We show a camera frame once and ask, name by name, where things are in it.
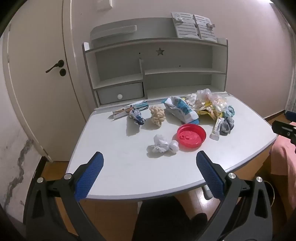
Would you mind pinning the small crumpled white paper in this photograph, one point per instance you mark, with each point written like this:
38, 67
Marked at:
174, 146

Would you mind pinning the grey socks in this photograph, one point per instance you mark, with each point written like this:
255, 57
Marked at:
227, 126

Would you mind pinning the blue white snack bag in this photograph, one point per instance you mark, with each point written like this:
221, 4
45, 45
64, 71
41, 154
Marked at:
182, 111

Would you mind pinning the white drawer knob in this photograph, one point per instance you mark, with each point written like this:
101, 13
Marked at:
119, 96

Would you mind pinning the grey drawer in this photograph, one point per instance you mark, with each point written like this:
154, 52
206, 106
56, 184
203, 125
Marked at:
129, 91

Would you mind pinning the teal tissue packet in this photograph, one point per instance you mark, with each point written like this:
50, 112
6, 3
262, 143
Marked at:
141, 106

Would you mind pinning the dark door keyhole plate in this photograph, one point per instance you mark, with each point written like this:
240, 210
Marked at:
63, 72

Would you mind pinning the light blue crumpled wrapper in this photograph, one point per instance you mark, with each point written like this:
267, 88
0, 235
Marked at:
230, 111

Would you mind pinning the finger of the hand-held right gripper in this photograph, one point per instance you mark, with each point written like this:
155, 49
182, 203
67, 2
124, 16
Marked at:
283, 129

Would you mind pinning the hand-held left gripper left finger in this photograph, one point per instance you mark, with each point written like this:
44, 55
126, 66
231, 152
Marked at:
90, 176

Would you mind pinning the white room door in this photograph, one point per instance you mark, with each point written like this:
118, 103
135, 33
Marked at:
34, 92

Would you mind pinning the red plastic lid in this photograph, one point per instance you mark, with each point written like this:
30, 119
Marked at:
191, 135

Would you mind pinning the person's dark trousers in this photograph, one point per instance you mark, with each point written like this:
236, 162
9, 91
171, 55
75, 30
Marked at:
161, 217

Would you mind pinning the yellow snack bag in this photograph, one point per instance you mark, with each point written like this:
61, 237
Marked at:
208, 112

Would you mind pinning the grey desk leg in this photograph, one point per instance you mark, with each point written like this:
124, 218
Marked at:
208, 193

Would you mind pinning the clear plastic bag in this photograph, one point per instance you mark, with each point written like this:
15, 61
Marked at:
215, 98

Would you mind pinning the blue white crumpled wrapper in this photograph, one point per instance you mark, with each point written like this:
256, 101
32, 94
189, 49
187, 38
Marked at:
136, 115

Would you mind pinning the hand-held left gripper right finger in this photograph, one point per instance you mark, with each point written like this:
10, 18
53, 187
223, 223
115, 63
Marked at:
210, 176

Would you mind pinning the grey slotted book stand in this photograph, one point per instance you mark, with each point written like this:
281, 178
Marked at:
187, 25

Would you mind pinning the white sachet tube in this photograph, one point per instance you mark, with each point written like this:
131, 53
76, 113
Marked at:
216, 129

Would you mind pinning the white desk shelf unit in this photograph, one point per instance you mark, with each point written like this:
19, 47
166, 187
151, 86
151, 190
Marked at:
115, 64

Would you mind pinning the pink cloth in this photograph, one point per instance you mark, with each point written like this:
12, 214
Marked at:
283, 160

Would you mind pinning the white patterned wrapper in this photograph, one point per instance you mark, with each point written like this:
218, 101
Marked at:
191, 100

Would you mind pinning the blue box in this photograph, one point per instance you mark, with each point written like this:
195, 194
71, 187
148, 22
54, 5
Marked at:
291, 115

